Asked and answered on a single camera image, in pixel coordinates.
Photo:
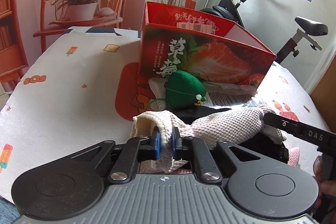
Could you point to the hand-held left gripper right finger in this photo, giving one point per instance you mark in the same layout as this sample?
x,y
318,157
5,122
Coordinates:
x,y
175,145

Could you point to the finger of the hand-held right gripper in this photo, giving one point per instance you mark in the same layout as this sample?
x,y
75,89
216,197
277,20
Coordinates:
x,y
281,123

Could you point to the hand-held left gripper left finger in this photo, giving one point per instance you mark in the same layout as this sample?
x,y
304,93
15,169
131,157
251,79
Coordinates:
x,y
156,146

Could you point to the black cloth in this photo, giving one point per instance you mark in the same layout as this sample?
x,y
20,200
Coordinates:
x,y
265,144

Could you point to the pink knitted cloth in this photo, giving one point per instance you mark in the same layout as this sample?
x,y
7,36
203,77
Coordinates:
x,y
294,158

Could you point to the white knitted cloth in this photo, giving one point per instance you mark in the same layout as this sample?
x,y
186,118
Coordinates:
x,y
225,125

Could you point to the green plush sachet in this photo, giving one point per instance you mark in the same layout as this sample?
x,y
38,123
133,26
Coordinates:
x,y
181,90

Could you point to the red strawberry cardboard box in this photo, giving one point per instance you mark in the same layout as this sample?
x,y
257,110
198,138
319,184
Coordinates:
x,y
218,56

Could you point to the person's right hand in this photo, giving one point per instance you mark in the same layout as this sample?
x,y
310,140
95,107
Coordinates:
x,y
328,190

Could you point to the wooden door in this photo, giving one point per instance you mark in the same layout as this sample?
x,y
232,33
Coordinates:
x,y
324,98

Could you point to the printed tablecloth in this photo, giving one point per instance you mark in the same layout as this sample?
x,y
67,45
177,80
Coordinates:
x,y
73,87

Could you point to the black exercise bike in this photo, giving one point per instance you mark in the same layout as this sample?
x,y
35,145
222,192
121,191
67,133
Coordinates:
x,y
236,3

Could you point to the blue cloth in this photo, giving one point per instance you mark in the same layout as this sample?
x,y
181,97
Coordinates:
x,y
6,211

